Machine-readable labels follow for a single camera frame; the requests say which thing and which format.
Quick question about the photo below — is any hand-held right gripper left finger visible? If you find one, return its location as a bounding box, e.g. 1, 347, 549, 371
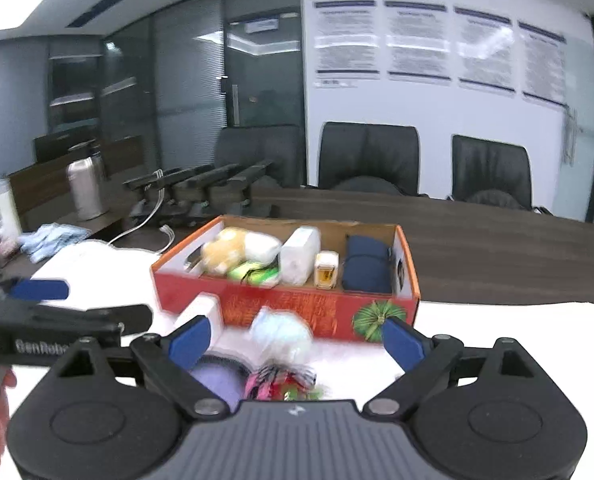
52, 315, 228, 420

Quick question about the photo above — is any white charger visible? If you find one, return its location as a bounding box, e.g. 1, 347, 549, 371
174, 292, 224, 351

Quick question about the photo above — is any white towel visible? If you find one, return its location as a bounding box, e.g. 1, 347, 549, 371
0, 240, 594, 480

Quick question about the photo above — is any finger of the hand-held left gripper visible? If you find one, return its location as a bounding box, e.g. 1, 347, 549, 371
0, 279, 70, 303
72, 304, 153, 335

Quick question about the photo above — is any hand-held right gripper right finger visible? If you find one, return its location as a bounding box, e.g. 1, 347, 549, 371
364, 317, 540, 418

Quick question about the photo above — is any metal door handle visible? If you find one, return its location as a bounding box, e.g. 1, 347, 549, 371
564, 107, 580, 168

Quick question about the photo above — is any black office chair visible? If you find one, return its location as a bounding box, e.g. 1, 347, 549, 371
318, 121, 422, 196
214, 124, 305, 191
449, 135, 534, 211

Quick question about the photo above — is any iridescent packet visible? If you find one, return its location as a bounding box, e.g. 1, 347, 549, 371
249, 307, 314, 366

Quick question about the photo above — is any black device on stand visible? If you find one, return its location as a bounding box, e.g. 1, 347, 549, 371
227, 160, 275, 211
124, 172, 170, 211
164, 165, 213, 216
192, 164, 243, 216

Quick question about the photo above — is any light blue cloth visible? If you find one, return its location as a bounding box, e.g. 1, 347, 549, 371
20, 224, 92, 263

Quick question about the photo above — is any dark wooden desktop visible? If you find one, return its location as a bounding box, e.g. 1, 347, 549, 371
0, 180, 594, 311

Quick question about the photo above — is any purple cloth pouch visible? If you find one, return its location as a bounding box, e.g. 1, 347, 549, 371
187, 355, 250, 411

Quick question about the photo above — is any steel thermos jug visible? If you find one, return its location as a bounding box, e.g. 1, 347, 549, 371
66, 156, 109, 221

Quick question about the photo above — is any red green crinkled packet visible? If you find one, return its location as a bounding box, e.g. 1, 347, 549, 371
244, 364, 328, 402

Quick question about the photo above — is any green tissue pack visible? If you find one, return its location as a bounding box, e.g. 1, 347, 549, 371
227, 260, 280, 288

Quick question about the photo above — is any yellow and white plug adapter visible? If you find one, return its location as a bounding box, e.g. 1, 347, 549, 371
314, 251, 339, 290

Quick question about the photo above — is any red cardboard box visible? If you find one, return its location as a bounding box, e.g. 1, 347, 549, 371
150, 214, 421, 346

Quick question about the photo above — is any yellow and white plush toy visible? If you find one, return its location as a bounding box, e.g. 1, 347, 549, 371
199, 227, 283, 276

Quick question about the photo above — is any white cable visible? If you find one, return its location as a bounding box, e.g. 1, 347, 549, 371
110, 187, 175, 251

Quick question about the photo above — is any navy soft case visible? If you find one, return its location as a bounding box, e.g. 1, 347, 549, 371
342, 234, 395, 293

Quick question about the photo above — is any white bottle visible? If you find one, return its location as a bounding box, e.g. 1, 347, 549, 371
0, 177, 23, 241

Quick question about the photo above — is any wall poster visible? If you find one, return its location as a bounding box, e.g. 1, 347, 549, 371
454, 7, 518, 96
384, 0, 450, 83
519, 22, 568, 107
314, 0, 380, 81

